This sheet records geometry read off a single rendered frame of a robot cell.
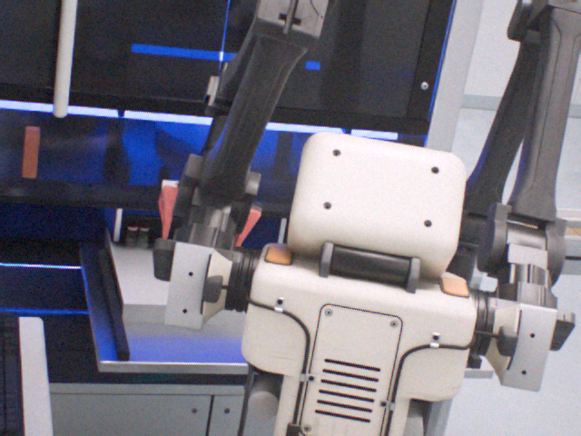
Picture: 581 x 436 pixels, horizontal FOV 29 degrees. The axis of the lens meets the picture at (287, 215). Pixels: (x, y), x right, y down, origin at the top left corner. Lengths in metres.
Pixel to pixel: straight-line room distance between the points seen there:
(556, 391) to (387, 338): 2.67
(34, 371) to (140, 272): 0.32
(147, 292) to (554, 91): 0.86
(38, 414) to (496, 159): 0.83
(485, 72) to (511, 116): 5.70
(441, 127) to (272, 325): 0.98
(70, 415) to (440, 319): 1.17
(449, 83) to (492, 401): 1.80
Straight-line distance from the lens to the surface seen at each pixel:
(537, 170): 1.59
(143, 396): 2.37
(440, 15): 2.21
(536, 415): 3.83
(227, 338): 1.97
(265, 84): 1.35
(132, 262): 2.20
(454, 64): 2.24
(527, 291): 1.49
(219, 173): 1.48
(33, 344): 2.04
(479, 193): 1.86
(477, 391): 3.88
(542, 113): 1.61
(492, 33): 7.44
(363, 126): 2.21
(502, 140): 1.81
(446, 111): 2.26
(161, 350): 1.90
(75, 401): 2.35
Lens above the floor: 1.79
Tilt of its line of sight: 21 degrees down
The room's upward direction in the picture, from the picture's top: 10 degrees clockwise
